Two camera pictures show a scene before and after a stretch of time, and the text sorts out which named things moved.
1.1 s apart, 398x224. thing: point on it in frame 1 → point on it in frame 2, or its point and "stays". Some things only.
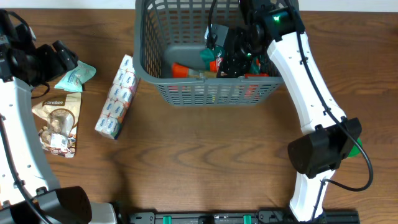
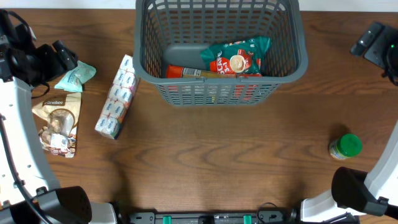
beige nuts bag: x=63 y=111 stays
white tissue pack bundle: x=119 y=99 stays
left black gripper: x=51 y=58 stays
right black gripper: x=234 y=66 → x=374 y=43
